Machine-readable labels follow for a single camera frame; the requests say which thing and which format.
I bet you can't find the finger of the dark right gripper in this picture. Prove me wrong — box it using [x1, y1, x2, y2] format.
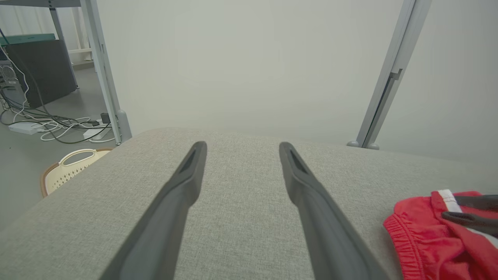
[453, 194, 498, 213]
[442, 212, 498, 238]

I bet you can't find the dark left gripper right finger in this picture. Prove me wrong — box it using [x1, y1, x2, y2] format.
[279, 142, 389, 280]

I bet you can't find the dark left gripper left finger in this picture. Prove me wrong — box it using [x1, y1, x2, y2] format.
[99, 141, 208, 280]

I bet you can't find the red jersey pile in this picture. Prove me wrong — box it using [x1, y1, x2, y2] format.
[383, 189, 498, 280]

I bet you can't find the cream perforated laundry basket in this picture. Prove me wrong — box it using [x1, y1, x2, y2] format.
[40, 148, 114, 198]

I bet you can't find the white power strip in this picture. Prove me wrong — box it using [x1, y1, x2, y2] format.
[8, 122, 39, 135]
[83, 127, 113, 141]

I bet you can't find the dark computer cabinet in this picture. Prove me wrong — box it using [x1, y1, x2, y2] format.
[6, 39, 78, 109]

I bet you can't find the grey computer tower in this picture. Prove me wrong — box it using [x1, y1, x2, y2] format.
[0, 60, 20, 109]

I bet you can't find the teal flat board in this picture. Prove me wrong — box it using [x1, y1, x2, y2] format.
[0, 33, 57, 47]

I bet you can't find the grey double partition post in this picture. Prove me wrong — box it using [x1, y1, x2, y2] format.
[346, 0, 433, 151]

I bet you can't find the grey single partition post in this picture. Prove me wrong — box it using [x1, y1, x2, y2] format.
[80, 0, 133, 145]

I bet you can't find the white shelf frame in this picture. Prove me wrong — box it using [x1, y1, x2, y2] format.
[67, 7, 95, 67]

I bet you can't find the grey metal frame leg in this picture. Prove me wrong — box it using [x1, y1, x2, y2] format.
[0, 0, 82, 89]

